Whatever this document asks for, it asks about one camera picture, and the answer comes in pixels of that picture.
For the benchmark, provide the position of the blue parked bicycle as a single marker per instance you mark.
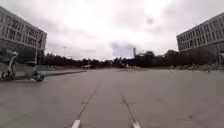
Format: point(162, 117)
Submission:
point(37, 74)

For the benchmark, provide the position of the grey paved plaza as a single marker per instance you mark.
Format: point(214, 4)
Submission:
point(146, 96)

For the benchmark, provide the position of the person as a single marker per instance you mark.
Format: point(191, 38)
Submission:
point(12, 65)

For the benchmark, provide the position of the robot's own part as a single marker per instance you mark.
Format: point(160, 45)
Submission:
point(76, 124)
point(136, 124)

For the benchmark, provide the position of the grey office building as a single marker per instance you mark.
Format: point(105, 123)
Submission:
point(18, 33)
point(203, 36)

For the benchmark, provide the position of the tall chimney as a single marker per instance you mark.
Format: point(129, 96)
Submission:
point(134, 52)

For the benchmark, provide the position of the row of trees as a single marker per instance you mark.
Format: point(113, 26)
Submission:
point(150, 60)

